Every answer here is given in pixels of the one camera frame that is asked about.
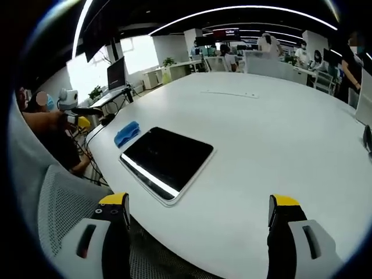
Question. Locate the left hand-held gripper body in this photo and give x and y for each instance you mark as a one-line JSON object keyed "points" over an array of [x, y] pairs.
{"points": [[67, 100]]}

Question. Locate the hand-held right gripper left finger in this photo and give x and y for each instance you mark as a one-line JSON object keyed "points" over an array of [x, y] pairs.
{"points": [[96, 232]]}

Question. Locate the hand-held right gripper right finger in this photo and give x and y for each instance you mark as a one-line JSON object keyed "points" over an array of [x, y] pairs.
{"points": [[302, 235]]}

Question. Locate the blue cleaning cloth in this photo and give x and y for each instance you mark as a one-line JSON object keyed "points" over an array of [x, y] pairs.
{"points": [[126, 133]]}

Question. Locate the black tablet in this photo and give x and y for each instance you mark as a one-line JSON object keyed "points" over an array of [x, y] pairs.
{"points": [[166, 162]]}

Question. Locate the person's left hand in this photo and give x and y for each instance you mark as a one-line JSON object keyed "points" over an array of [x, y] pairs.
{"points": [[56, 119]]}

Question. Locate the green potted plant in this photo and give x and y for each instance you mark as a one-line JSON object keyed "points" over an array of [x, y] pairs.
{"points": [[168, 61], [95, 93]]}

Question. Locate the white office desk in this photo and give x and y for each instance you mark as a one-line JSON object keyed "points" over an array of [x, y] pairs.
{"points": [[110, 100]]}

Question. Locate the grey mesh office chair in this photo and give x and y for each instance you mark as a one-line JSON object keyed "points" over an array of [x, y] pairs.
{"points": [[61, 203]]}

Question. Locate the black computer monitor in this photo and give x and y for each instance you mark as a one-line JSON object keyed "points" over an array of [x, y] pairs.
{"points": [[116, 72]]}

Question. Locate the white filing cabinet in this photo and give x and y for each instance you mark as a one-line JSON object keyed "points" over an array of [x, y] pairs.
{"points": [[152, 78]]}

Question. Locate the black object at table edge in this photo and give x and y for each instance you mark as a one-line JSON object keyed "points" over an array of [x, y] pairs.
{"points": [[368, 139]]}

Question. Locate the white mesh office chair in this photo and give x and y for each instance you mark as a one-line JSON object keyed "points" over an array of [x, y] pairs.
{"points": [[324, 81], [216, 64]]}

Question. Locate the white board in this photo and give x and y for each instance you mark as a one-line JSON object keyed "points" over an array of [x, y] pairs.
{"points": [[364, 98]]}

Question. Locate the hanging display screen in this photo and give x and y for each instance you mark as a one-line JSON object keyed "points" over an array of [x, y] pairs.
{"points": [[226, 33]]}

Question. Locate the white desk partition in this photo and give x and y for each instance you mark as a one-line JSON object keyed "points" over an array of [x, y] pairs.
{"points": [[263, 64]]}

